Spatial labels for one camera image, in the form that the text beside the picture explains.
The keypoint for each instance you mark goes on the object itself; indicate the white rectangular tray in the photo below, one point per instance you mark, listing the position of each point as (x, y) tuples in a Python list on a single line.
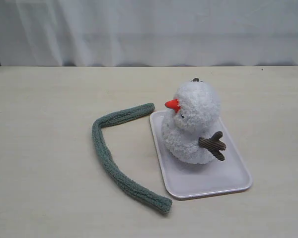
[(188, 181)]

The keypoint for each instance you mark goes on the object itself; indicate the white backdrop curtain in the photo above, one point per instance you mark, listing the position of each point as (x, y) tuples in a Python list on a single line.
[(148, 32)]

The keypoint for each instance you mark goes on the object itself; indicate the white plush snowman toy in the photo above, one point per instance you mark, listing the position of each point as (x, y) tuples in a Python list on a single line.
[(189, 126)]

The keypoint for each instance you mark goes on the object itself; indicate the green fuzzy scarf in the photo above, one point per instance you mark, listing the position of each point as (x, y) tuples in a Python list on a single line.
[(128, 186)]

